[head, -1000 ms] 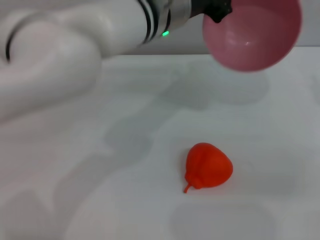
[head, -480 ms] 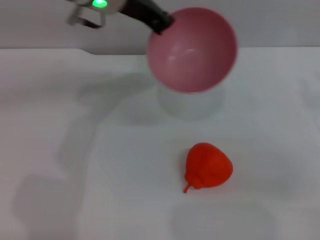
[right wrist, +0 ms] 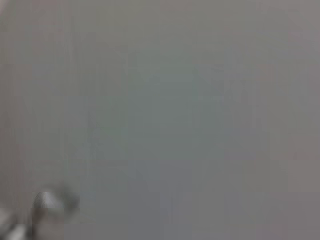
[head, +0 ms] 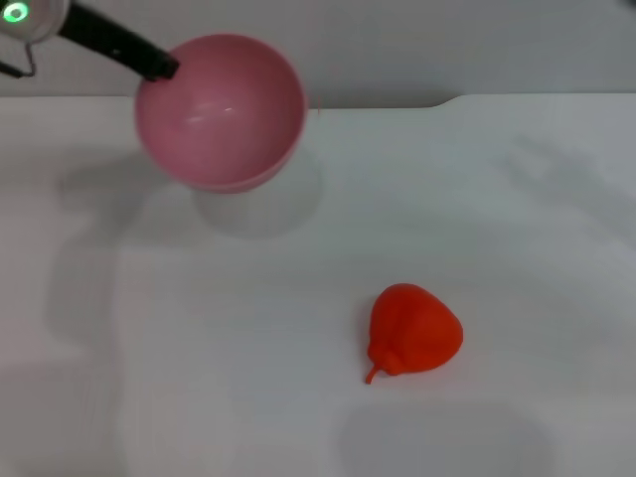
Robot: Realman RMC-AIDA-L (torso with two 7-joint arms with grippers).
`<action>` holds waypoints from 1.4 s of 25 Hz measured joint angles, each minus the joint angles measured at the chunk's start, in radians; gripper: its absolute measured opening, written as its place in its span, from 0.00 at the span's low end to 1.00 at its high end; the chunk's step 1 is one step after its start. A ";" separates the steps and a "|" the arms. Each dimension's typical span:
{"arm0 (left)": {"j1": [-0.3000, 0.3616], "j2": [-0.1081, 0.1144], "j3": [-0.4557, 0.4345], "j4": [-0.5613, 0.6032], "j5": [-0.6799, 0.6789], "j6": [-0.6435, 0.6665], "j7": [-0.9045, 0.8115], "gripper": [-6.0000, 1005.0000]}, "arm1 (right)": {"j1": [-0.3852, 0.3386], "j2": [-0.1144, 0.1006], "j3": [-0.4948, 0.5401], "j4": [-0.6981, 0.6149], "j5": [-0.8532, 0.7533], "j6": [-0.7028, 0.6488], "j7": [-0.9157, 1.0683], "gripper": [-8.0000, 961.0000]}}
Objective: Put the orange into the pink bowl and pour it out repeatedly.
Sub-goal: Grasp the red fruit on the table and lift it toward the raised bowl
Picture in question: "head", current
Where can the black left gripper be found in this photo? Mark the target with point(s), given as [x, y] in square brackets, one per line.
[104, 35]

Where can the pink plastic bowl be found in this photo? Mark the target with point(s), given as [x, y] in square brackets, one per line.
[223, 119]

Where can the soft orange toy fruit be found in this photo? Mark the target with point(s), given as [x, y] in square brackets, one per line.
[417, 333]

